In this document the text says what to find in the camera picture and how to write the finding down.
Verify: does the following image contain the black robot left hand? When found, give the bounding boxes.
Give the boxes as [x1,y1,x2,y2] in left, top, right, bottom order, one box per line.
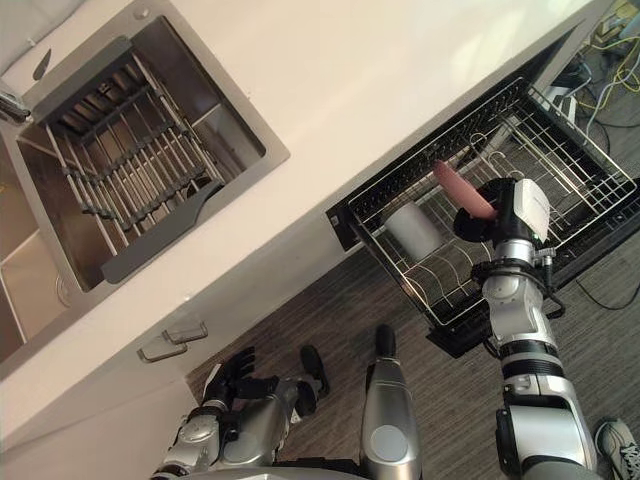
[201,346,281,412]

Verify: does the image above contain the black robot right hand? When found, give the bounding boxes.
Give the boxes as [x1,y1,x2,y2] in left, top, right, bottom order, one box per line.
[452,176,552,247]

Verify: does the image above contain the pink cup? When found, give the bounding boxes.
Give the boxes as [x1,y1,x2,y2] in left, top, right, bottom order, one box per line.
[432,159,499,222]

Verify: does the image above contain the grey cup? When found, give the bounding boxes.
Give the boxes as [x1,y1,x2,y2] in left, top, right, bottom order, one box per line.
[383,201,442,262]

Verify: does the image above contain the black dishwasher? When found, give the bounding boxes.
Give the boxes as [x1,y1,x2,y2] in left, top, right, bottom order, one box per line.
[324,27,640,359]

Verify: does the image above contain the stainless steel sink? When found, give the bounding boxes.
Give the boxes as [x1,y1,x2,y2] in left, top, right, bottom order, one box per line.
[0,0,292,367]

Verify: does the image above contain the grey roll-up sink drying rack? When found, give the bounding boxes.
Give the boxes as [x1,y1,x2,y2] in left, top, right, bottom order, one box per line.
[31,34,226,286]

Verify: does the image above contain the silver robot left leg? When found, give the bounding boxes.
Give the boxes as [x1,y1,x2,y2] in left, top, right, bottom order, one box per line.
[218,375,321,474]

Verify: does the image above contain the silver robot leg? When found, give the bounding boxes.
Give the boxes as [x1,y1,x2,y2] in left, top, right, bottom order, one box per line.
[218,375,321,474]
[358,355,422,480]

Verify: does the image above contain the dark robot left foot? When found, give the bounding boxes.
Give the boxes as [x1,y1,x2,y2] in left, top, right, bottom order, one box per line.
[299,344,332,401]

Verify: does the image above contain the dark robot foot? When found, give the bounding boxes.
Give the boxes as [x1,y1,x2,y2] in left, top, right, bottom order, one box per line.
[299,344,332,401]
[374,324,399,362]

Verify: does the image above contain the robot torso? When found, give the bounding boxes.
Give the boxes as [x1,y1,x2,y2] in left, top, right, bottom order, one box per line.
[154,457,369,480]

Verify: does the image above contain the white power strip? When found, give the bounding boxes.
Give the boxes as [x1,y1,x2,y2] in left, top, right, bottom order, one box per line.
[547,84,581,121]

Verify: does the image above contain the dark robot right foot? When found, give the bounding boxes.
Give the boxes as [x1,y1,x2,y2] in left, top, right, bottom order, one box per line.
[374,324,399,362]

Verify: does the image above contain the silver robot right leg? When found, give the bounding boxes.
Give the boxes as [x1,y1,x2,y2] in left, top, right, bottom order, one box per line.
[358,355,422,480]

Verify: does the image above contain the person's shoe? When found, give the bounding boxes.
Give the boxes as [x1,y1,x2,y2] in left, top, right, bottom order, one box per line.
[593,417,640,480]

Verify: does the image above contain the chrome faucet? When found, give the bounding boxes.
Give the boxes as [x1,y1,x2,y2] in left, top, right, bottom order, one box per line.
[0,79,32,122]

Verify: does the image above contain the silver cabinet handle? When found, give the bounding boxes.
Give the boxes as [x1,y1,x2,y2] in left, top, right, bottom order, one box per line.
[136,338,190,363]
[161,321,209,345]

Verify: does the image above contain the wire dishwasher rack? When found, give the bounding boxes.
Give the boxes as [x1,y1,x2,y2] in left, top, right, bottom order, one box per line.
[347,75,639,327]

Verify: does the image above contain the black cable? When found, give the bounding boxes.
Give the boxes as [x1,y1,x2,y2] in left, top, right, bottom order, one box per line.
[574,277,640,311]

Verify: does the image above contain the yellow cable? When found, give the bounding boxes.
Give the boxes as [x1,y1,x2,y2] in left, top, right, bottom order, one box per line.
[587,0,640,112]

